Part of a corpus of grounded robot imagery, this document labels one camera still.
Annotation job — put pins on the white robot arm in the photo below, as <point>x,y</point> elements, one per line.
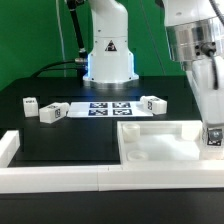
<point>195,36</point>

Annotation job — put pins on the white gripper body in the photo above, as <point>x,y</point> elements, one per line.
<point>210,102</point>

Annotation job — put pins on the white square table top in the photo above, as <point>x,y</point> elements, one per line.
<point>164,141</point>

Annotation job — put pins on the white U-shaped obstacle fence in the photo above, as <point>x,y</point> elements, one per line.
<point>138,172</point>

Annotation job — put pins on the white marker sheet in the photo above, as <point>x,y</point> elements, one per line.
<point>107,109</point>

